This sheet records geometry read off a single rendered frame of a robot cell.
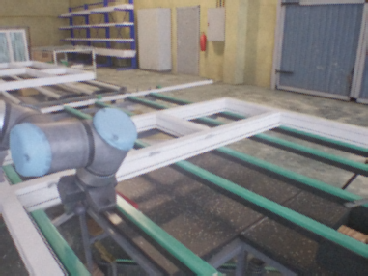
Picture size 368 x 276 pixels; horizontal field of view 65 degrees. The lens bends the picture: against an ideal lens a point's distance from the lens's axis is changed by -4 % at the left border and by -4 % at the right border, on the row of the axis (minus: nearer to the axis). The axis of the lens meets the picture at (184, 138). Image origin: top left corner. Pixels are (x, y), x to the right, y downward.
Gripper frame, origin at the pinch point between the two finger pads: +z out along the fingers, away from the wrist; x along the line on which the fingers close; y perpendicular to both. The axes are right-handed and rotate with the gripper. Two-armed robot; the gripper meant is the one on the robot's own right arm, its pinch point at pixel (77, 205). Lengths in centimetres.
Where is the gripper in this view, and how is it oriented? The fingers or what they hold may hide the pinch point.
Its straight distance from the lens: 85.0
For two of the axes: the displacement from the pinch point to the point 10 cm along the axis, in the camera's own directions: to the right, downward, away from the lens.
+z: -4.6, 6.1, 6.4
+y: -4.7, -7.8, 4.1
